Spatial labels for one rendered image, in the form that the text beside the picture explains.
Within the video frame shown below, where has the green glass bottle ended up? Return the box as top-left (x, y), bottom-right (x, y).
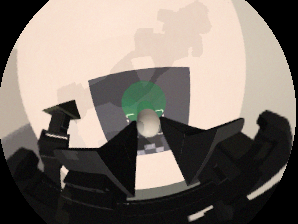
top-left (121, 80), bottom-right (166, 137)

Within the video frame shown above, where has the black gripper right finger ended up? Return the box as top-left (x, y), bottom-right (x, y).
top-left (158, 117), bottom-right (245, 186)

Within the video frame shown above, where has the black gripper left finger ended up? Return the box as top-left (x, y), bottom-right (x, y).
top-left (53, 121), bottom-right (138, 198)

